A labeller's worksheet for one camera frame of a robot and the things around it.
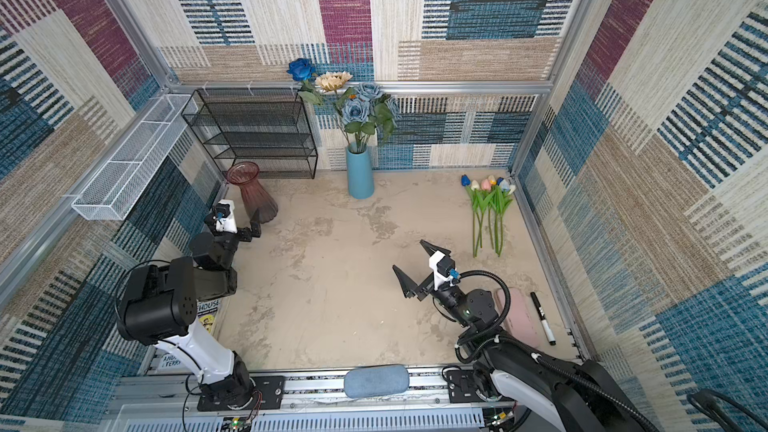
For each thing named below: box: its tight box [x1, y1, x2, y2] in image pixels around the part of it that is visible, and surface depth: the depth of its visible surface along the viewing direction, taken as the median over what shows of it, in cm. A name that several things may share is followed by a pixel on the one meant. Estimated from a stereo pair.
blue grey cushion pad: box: [343, 364, 410, 398], surface depth 74 cm
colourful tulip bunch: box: [461, 174, 516, 258], surface depth 110 cm
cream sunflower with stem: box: [315, 71, 353, 101], surface depth 85 cm
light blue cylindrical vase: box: [346, 145, 375, 199], surface depth 110 cm
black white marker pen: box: [530, 292, 556, 346], surface depth 85 cm
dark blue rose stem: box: [286, 58, 324, 106], surface depth 87 cm
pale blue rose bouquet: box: [337, 82, 400, 150], surface depth 89 cm
